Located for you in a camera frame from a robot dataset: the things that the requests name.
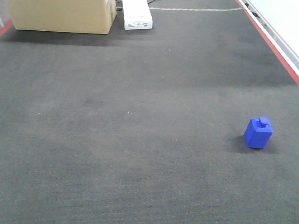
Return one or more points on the white long carton box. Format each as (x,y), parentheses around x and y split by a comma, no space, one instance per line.
(136,15)

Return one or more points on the brown cardboard box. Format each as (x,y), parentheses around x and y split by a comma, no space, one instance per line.
(71,16)

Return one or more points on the conveyor side rail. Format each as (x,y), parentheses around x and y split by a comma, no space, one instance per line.
(277,21)

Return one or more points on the blue plastic block part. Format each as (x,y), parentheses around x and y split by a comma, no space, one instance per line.
(258,132)

